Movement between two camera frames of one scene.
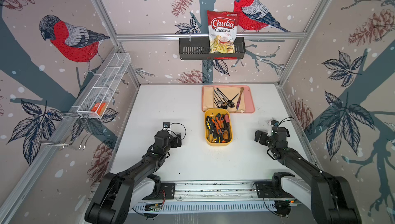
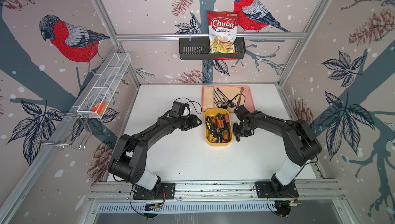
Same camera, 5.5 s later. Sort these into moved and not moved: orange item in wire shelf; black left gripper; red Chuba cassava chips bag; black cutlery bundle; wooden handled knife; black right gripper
Moved: black left gripper; black right gripper
Not moved: wooden handled knife; red Chuba cassava chips bag; black cutlery bundle; orange item in wire shelf
